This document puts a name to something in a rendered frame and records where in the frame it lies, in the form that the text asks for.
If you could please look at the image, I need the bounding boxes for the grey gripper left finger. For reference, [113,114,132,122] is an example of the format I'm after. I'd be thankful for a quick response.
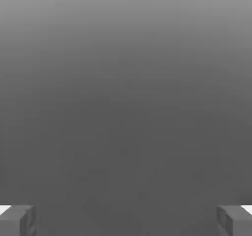
[0,204,37,236]

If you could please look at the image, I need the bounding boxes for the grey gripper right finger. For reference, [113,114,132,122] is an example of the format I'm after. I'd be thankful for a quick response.
[216,204,252,236]

